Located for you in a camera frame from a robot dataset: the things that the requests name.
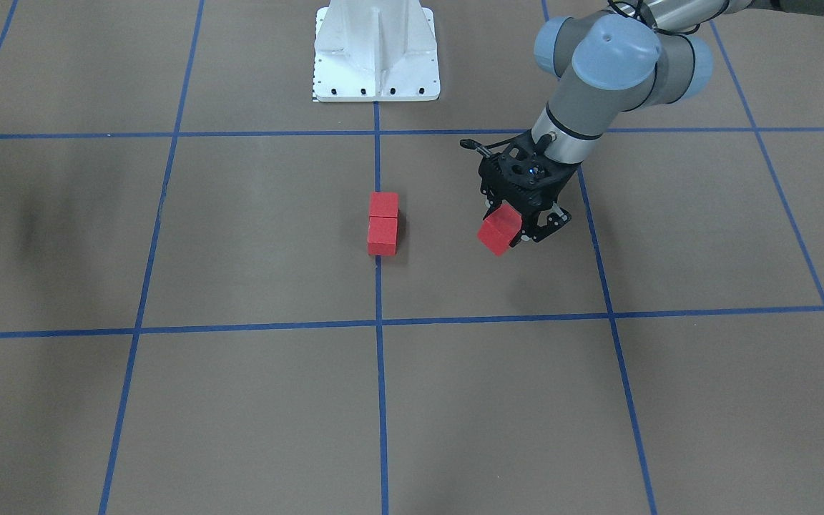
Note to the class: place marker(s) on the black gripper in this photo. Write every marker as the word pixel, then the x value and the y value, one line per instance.
pixel 553 187

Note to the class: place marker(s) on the red block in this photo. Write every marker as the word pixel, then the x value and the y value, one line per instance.
pixel 499 229
pixel 384 204
pixel 382 235

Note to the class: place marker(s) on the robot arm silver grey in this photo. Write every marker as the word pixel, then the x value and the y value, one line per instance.
pixel 630 55

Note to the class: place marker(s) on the white camera pillar mount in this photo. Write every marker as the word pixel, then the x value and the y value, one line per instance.
pixel 375 51

